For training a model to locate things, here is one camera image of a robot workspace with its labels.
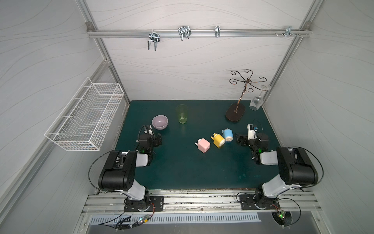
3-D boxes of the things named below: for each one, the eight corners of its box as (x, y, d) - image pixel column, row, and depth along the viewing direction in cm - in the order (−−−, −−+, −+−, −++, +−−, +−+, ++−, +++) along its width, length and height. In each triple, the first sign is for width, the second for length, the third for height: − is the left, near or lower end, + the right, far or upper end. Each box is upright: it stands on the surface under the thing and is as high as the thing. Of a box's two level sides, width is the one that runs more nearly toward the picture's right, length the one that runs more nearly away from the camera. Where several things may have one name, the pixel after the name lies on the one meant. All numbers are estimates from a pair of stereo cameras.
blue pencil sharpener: (223, 144, 98) (225, 138, 92) (222, 134, 103) (223, 127, 97) (231, 144, 98) (234, 138, 92) (229, 134, 103) (231, 127, 97)
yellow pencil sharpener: (218, 149, 94) (219, 144, 89) (210, 140, 98) (211, 134, 93) (224, 145, 96) (225, 140, 91) (216, 136, 100) (217, 131, 95)
